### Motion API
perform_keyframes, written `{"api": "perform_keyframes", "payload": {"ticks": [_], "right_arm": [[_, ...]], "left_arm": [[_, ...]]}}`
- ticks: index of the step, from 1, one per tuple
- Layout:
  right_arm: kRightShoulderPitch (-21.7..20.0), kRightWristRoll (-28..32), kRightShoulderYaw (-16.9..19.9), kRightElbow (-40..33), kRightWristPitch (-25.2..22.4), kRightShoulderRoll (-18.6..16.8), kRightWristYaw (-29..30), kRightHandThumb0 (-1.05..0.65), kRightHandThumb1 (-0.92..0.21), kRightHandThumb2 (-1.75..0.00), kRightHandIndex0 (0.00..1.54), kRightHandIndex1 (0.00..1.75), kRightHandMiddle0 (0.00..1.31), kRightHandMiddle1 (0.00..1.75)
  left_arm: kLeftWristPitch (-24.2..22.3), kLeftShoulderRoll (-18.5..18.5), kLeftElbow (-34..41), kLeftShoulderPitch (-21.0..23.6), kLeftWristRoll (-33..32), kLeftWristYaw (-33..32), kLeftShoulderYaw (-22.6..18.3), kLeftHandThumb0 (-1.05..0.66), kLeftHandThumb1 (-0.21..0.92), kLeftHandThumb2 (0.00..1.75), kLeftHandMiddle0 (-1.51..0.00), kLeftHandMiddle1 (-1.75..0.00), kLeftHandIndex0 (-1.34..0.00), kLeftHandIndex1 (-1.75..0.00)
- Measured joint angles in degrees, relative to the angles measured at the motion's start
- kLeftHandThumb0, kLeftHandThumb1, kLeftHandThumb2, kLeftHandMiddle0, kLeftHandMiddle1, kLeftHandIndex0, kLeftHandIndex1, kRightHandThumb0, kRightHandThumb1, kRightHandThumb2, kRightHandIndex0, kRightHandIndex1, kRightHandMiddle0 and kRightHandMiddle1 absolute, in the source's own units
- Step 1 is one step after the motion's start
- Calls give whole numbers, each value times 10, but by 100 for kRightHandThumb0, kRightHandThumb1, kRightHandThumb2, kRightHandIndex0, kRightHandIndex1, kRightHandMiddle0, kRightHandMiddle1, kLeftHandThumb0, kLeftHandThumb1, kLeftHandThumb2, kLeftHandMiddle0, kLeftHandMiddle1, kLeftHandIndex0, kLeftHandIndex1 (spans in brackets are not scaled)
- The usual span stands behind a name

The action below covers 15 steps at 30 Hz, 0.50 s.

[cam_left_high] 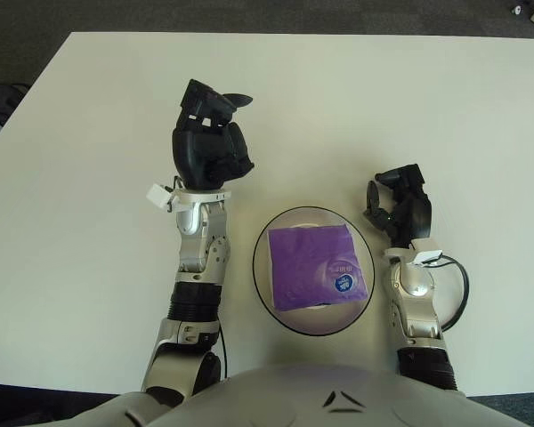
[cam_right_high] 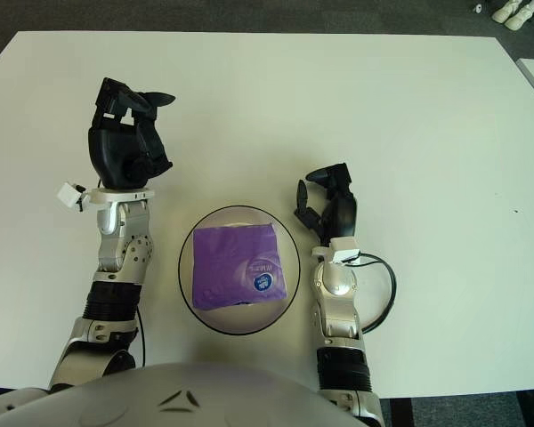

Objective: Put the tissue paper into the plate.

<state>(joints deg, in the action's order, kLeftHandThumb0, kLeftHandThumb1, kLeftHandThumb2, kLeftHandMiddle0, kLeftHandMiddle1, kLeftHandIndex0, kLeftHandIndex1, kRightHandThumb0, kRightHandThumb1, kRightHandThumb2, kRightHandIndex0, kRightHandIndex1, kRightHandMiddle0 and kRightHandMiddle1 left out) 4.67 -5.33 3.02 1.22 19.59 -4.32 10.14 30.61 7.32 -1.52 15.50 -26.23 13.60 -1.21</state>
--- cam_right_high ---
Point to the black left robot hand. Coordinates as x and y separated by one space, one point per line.
115 151

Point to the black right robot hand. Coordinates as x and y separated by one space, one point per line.
342 211

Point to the purple tissue paper pack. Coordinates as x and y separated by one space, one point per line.
231 267

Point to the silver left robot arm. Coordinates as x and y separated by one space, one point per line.
124 249

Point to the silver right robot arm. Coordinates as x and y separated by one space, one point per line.
338 282

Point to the white plate with black rim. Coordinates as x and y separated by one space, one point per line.
240 322

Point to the black table leg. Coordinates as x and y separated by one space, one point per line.
400 413

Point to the silver robot torso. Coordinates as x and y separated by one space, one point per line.
182 391

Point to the white shoe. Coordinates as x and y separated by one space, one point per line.
504 12
524 18

